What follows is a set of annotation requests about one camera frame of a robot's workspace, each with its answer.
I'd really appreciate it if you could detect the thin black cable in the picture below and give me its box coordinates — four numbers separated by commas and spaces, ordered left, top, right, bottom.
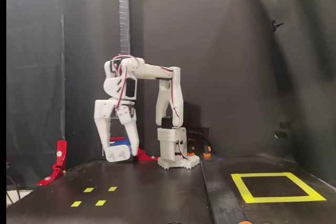
6, 173, 22, 205

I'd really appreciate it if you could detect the tall black camera post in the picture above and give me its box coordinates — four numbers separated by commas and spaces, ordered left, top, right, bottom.
117, 0, 145, 162

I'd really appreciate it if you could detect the blue white charger block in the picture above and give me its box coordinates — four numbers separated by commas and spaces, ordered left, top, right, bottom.
104, 141, 132, 163

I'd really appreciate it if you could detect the black backdrop cloth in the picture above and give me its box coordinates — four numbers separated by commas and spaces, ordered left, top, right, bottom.
61, 0, 336, 180

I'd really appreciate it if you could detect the black plastic sheet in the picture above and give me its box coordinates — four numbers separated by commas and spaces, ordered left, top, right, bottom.
6, 0, 66, 190

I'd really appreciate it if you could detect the small black clip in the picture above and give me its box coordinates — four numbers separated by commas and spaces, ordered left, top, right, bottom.
271, 19, 285, 31

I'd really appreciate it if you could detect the yellow tape square outline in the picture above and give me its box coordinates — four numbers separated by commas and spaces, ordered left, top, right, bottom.
230, 172, 327, 204

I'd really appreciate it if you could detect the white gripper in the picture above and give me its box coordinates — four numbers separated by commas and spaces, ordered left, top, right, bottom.
94, 99, 140, 157

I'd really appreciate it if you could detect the red angled bracket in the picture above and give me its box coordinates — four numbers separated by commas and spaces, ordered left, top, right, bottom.
36, 140, 68, 186

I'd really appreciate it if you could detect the red screw clamp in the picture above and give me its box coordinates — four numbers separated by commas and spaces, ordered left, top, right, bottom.
101, 132, 160, 162

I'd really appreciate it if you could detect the black flat bar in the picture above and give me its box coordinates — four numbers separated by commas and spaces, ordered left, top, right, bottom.
201, 157, 246, 224

